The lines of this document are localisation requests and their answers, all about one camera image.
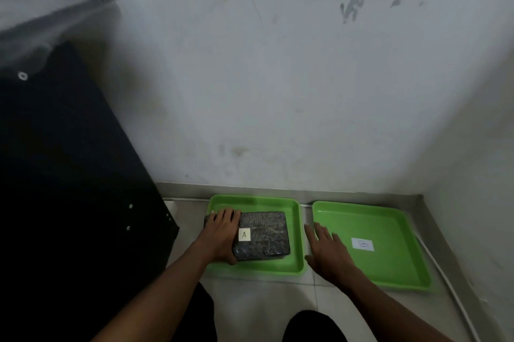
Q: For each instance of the person's left hand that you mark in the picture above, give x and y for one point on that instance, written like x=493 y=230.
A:
x=217 y=237

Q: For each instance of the person's right hand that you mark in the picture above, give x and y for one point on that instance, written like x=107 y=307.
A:
x=329 y=259

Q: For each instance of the person's right thumb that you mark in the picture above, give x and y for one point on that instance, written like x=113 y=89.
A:
x=310 y=260

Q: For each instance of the person's left thumb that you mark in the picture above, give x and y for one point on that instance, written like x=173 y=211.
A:
x=232 y=256

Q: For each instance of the person's right middle finger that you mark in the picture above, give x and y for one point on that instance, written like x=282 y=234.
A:
x=320 y=231

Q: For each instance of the person's left little finger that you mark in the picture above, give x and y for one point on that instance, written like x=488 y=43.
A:
x=210 y=220

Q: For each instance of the person's left middle finger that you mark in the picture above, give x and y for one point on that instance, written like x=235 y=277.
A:
x=228 y=216

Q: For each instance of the black plastic-wrapped package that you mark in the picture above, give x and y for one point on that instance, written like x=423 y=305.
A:
x=269 y=233

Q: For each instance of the person's right forearm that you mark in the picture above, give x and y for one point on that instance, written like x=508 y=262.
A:
x=385 y=313

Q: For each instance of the person's left forearm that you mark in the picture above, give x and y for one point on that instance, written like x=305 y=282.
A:
x=160 y=297

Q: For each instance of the green plastic tray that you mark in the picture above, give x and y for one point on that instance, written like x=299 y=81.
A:
x=295 y=245
x=395 y=267

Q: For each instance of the small white paper label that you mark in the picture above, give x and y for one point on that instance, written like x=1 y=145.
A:
x=245 y=234

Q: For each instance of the wide white paper label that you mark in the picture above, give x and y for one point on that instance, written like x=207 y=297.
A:
x=362 y=244

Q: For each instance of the person's right leg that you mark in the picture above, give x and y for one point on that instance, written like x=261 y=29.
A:
x=313 y=327

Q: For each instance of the person's leg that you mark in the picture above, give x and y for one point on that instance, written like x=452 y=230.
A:
x=313 y=327
x=203 y=317

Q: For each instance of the person's left leg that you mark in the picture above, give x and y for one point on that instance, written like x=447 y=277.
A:
x=203 y=317

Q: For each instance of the black wooden cabinet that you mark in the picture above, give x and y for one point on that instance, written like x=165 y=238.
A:
x=68 y=177

